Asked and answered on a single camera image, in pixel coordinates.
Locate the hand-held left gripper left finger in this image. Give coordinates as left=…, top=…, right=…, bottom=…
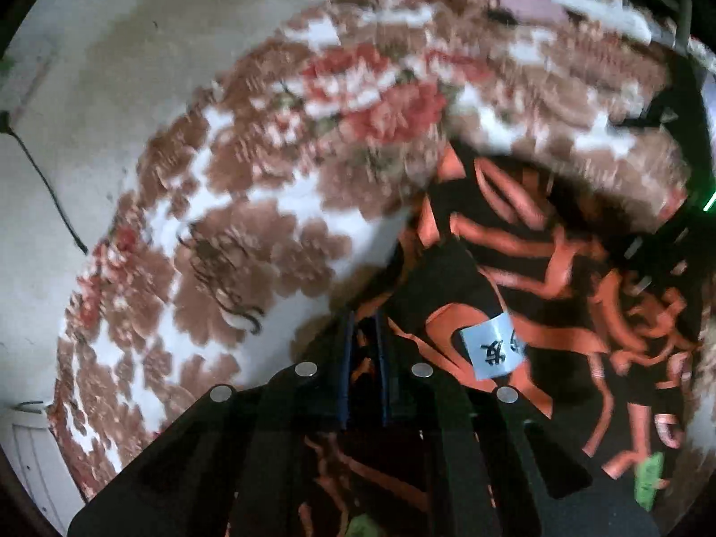
left=67, top=310, right=360, bottom=537

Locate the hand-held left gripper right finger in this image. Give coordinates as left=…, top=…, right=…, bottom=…
left=374, top=310, right=665, bottom=537

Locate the black garment with orange print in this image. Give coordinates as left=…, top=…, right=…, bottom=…
left=296, top=140, right=707, bottom=537

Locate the floral brown and white blanket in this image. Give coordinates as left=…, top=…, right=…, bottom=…
left=47, top=0, right=697, bottom=503

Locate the green cloth scrap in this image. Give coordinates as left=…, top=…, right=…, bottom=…
left=633, top=450, right=668, bottom=512

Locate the white door panel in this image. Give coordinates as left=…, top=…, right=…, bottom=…
left=0, top=400, right=76, bottom=535

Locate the grey metal frame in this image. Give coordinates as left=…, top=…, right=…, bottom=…
left=559, top=0, right=697, bottom=54

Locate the long black cable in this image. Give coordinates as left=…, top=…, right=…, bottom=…
left=0, top=111, right=90, bottom=256

